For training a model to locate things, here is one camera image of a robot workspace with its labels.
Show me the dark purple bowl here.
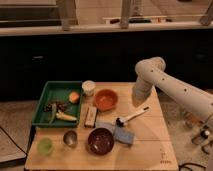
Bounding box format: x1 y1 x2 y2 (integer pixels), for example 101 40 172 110
87 128 114 155

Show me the dark grapes toy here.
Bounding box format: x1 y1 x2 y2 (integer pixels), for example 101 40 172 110
43 101 67 112

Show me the white cup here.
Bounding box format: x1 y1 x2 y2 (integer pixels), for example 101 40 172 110
82 80 95 96

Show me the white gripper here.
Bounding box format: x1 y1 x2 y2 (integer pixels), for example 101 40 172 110
132 78 153 107

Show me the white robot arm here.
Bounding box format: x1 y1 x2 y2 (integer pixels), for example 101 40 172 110
133 57 213 131

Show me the black cable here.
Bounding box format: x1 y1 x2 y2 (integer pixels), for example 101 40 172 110
0 126 28 157

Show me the small metal cup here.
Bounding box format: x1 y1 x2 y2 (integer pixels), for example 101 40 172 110
63 130 77 148

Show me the peach fruit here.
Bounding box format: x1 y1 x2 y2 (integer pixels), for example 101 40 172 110
69 92 80 104

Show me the green pepper toy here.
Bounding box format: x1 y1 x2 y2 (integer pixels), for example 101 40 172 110
49 103 57 123

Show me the yellow banana toy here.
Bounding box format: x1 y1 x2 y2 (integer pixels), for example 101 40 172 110
56 112 77 121

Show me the blue cloth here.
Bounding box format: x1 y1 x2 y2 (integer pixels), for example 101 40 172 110
95 120 136 146

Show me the light green cup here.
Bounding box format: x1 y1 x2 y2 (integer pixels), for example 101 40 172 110
37 138 53 155

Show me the orange bowl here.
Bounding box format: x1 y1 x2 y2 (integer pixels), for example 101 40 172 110
94 89 118 112

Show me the wooden block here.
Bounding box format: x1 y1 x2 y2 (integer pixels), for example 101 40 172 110
84 106 97 127

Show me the green plastic tray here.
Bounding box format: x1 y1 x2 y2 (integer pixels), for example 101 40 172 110
32 81 83 128

